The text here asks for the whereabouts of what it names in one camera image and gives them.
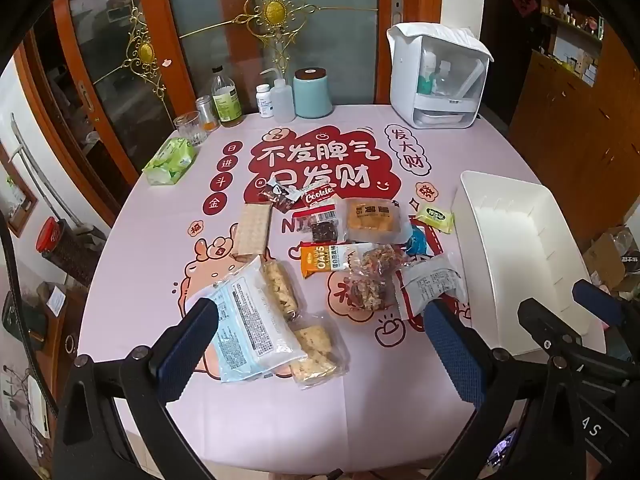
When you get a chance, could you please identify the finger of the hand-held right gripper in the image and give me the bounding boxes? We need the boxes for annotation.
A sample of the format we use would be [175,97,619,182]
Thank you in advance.
[572,280,640,331]
[517,299,624,364]

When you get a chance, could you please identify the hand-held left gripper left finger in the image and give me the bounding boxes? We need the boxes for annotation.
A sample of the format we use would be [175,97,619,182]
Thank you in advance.
[52,298,220,480]

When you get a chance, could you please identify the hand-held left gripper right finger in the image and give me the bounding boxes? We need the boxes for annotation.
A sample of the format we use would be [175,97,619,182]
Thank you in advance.
[423,299,582,480]

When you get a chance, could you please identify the large white blue packet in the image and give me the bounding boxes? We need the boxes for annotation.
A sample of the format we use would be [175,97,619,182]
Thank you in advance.
[206,255,309,380]

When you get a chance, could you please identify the white printed snack packet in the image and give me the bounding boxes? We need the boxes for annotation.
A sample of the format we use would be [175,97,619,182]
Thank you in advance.
[397,254,467,322]

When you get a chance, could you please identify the white plastic storage bin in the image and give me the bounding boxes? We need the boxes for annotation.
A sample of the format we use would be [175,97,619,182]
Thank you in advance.
[452,170,609,357]

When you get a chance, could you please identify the clear nut cluster packet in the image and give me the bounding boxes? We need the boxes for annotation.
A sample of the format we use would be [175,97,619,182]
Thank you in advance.
[357,244,410,277]
[344,272,398,313]

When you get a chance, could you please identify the puffed snack packet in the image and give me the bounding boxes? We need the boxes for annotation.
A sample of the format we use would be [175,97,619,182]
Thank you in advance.
[260,259,307,320]

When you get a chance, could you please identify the rice crisp packet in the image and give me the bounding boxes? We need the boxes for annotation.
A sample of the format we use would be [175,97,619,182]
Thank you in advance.
[289,311,351,392]

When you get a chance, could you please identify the beige cracker packet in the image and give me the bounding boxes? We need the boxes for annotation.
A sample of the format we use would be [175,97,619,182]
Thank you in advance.
[234,203,274,259]

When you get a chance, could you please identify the orange oat bar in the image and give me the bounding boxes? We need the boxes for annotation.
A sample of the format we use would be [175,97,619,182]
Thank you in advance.
[299,241,362,279]

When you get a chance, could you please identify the cardboard box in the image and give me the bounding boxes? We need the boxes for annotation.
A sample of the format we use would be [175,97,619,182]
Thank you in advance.
[582,232,632,292]

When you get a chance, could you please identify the pink printed tablecloth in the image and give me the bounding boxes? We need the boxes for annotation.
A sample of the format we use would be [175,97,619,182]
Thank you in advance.
[75,104,609,480]

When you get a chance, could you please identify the blue snack packet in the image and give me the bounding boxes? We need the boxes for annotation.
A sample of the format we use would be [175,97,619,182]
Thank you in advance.
[404,224,427,257]

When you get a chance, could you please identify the green candy packet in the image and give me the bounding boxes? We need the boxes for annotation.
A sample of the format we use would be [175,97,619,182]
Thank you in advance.
[415,203,456,235]

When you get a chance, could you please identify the yellow cake packet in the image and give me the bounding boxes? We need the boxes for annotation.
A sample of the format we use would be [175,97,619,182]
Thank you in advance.
[339,198,414,244]

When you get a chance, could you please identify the red lid jar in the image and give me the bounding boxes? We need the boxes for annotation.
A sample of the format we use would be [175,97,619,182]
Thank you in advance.
[36,216,97,287]

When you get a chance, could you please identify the dark chocolate packet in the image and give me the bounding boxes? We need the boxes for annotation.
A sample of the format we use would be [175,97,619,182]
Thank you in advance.
[259,183,302,212]

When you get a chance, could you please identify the wooden cabinet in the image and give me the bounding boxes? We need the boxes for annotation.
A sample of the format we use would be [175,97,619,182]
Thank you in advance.
[507,0,640,223]

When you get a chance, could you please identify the green tissue pack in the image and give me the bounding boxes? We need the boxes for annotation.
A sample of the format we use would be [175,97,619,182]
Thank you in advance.
[142,137,197,186]

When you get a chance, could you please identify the clear glass cup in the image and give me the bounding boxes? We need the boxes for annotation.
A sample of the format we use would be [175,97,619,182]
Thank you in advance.
[173,112,207,147]

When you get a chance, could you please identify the small metal tin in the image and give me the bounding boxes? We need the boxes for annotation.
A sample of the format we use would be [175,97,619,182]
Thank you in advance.
[195,96,220,131]

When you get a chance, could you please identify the green label oil bottle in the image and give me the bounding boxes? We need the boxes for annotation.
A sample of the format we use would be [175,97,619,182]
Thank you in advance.
[210,65,245,127]

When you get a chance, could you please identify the white pill bottle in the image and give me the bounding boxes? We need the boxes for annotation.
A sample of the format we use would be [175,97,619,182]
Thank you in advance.
[256,84,275,119]

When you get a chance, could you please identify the white squeeze bottle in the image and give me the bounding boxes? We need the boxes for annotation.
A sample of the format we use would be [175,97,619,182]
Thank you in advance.
[265,67,297,123]

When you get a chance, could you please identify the white cosmetic storage box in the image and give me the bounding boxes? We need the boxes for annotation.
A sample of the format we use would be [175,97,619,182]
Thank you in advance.
[386,23,495,130]

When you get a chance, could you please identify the teal canister brown lid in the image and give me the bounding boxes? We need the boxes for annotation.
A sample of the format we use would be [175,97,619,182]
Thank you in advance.
[293,67,334,120]

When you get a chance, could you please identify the gold door ornament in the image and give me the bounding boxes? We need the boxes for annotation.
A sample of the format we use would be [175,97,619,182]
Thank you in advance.
[243,0,321,69]
[92,4,172,99]

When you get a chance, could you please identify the wooden glass door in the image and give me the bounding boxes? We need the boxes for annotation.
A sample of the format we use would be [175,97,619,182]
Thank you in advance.
[15,0,444,213]

